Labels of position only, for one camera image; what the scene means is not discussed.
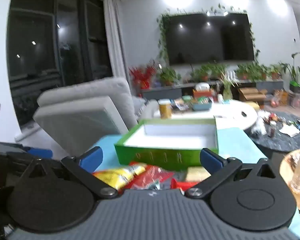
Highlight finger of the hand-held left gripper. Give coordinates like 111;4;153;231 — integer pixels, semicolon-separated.
0;142;53;159
5;152;65;174

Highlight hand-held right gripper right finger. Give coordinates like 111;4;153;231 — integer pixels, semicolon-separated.
185;148;282;200

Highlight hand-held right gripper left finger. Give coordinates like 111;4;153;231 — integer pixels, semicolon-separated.
20;146;118;200

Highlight pale yellow snack packet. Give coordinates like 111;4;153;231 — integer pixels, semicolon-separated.
186;167;211;183

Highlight small red snack packet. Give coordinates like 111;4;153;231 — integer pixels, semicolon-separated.
170;179;199;196

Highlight green cardboard box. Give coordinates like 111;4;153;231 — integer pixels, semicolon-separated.
114;119;219;172

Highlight large red snack packet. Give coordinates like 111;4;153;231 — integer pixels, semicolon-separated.
124;165;182;190

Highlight light blue printed table mat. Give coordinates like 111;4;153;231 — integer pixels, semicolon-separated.
89;127;300;240

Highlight grey sofa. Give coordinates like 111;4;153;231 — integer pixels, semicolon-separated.
32;77;153;155

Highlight white round coffee table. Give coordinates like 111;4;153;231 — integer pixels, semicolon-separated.
140;99;258;132

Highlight teal tray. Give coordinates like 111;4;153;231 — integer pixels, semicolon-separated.
191;97;213;112

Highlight clear plastic bag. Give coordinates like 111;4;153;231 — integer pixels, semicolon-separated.
251;114;269;137

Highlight heap of shiny food packets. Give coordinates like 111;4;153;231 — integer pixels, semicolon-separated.
171;96;193;112

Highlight small glass jar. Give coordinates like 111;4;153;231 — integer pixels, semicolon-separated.
268;121;277;138

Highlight orange tissue box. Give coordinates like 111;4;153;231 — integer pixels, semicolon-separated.
192;82;215;98

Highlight yellow can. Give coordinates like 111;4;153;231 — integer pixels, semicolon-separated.
158;99;173;119

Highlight green vase with grass plant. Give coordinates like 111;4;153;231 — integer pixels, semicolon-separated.
218;71;239;101

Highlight round wooden side table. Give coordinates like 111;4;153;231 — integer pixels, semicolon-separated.
279;149;300;219

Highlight open brown cardboard box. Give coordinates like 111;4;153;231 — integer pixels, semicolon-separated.
238;87;268;103

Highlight dark television cabinet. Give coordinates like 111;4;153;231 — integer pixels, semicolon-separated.
141;79;284;100

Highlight white paper sheet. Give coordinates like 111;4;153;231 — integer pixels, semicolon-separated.
279;124;300;137

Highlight orange fruit bag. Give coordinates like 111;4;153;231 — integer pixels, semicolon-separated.
269;96;282;108

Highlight row of potted green plants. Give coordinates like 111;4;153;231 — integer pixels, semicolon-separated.
157;62;283;86

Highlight yellow carton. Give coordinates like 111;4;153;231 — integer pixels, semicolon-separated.
277;90;290;105

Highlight red flower decoration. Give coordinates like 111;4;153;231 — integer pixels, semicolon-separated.
128;61;158;90

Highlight dark window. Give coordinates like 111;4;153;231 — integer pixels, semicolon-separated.
7;0;113;130

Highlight tall leafy floor plant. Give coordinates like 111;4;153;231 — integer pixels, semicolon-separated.
280;52;300;83

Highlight white curtain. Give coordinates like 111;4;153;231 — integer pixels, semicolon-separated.
102;0;132;80

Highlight green vines around television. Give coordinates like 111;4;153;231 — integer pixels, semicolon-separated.
156;4;261;60

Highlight black wall television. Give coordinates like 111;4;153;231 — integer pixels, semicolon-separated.
165;12;255;66

